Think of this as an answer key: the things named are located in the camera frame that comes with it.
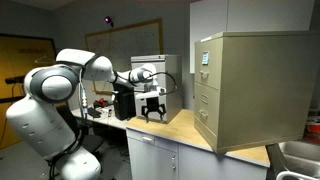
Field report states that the grey counter base cabinet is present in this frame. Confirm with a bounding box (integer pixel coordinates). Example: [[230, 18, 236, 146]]
[[125, 127, 270, 180]]

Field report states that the light grey file cabinet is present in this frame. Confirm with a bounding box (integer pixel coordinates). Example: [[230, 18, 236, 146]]
[[130, 54, 184, 125]]

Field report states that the white label card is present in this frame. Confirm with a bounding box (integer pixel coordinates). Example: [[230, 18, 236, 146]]
[[201, 50, 211, 66]]

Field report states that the beige drawer with metal handle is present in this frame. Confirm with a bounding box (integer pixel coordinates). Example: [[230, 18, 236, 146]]
[[194, 82, 221, 135]]

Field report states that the beige metal file cabinet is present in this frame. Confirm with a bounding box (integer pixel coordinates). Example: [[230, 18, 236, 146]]
[[193, 30, 320, 155]]

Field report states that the camera with purple light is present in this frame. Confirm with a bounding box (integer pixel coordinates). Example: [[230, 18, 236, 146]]
[[103, 15, 115, 29]]

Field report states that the beige drawer with label card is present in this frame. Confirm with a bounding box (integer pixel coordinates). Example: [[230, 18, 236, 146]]
[[194, 38, 224, 90]]

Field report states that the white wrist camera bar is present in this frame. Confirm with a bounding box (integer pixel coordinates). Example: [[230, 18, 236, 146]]
[[134, 87, 167, 101]]

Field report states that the yellow door with black frame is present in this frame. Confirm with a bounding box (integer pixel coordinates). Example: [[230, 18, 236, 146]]
[[0, 32, 57, 150]]

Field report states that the black office chair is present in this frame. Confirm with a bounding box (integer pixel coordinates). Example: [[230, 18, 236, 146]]
[[54, 104, 105, 155]]

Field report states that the black device on desk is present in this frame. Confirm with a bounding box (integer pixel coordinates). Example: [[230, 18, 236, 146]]
[[86, 106, 102, 119]]

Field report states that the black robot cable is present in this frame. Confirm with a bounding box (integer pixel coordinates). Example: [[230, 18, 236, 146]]
[[114, 70, 179, 97]]

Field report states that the stainless steel sink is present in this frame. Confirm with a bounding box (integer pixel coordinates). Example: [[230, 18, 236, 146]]
[[275, 139, 320, 180]]

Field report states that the wood framed whiteboard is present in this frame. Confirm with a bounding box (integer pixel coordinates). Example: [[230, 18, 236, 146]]
[[84, 18, 165, 96]]

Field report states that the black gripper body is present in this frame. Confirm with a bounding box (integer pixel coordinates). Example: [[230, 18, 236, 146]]
[[142, 97, 165, 114]]

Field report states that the black camera on stand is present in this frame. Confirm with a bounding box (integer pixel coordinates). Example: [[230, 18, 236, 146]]
[[4, 75, 26, 85]]

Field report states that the white wall cabinet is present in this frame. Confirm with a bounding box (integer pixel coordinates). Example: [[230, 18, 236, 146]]
[[189, 0, 316, 75]]

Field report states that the black computer tower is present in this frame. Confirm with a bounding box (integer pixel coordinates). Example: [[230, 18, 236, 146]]
[[112, 89, 137, 122]]

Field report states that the red object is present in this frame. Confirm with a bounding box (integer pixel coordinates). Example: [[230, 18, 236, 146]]
[[304, 119, 320, 145]]

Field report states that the white desk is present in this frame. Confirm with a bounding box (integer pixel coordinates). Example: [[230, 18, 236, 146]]
[[70, 106, 130, 131]]

